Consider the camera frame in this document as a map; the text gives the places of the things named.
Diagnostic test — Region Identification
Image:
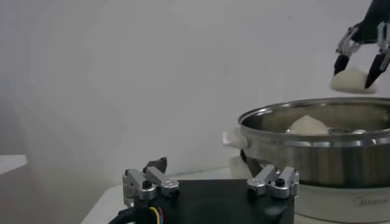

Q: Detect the white electric cooker base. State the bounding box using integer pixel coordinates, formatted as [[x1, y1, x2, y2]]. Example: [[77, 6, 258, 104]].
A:
[[228, 149, 390, 224]]

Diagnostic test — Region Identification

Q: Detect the white steamed baozi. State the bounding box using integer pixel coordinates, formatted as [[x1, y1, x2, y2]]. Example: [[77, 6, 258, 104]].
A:
[[288, 114, 330, 135], [329, 67, 378, 94]]

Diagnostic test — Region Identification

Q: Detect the stainless steel steamer basket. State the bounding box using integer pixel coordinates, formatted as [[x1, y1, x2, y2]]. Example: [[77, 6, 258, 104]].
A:
[[222, 97, 390, 188]]

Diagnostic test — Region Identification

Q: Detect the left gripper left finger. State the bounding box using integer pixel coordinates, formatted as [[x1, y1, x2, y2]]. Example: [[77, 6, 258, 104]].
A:
[[122, 156, 180, 208]]

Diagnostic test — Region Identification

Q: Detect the white side desk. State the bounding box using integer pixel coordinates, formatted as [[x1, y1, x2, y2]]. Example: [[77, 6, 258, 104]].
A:
[[0, 154, 28, 176]]

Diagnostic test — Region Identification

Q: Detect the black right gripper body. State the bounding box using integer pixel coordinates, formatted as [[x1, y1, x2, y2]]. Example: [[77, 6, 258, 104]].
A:
[[353, 0, 390, 43]]

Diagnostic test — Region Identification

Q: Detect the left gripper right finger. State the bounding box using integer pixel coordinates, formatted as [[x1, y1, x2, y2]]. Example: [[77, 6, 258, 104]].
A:
[[246, 156, 300, 199]]

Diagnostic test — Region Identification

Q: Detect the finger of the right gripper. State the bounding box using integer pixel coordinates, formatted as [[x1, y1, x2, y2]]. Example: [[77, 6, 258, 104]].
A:
[[364, 21, 390, 89], [333, 26, 361, 76]]

